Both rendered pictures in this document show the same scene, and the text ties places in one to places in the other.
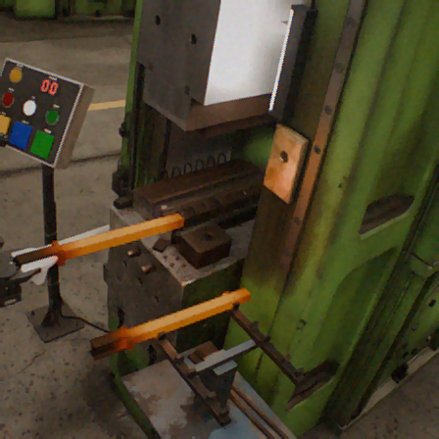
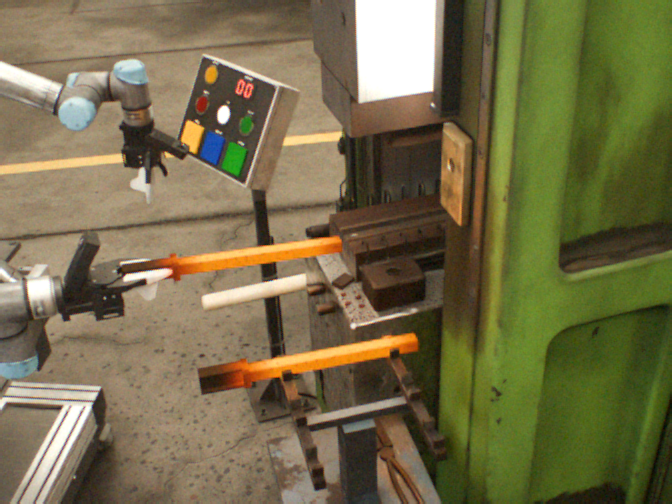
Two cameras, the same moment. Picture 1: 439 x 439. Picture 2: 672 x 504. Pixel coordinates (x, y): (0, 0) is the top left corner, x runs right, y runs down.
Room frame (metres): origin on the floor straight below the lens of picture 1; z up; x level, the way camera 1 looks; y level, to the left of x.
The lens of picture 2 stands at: (-0.13, -0.58, 2.00)
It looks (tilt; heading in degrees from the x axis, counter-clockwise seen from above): 34 degrees down; 29
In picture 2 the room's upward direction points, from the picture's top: 3 degrees counter-clockwise
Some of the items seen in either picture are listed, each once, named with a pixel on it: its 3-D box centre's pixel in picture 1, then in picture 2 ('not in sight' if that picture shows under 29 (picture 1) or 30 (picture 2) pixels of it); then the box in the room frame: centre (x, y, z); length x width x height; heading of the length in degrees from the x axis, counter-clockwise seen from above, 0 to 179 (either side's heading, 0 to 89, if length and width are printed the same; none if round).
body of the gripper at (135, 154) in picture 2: not in sight; (141, 143); (1.32, 0.80, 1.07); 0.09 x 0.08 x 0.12; 111
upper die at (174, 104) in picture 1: (228, 86); (428, 82); (1.42, 0.04, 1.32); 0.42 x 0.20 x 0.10; 135
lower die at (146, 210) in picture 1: (209, 194); (425, 225); (1.42, 0.04, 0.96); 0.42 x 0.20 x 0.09; 135
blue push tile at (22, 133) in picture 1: (21, 135); (214, 148); (1.48, 0.69, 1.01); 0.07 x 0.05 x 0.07; 70
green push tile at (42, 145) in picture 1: (43, 144); (236, 159); (1.45, 0.60, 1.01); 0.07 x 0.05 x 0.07; 70
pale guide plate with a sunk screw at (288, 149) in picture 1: (285, 163); (456, 174); (1.14, -0.13, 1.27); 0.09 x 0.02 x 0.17; 45
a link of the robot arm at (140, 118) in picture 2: not in sight; (138, 114); (1.32, 0.79, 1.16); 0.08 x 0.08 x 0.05
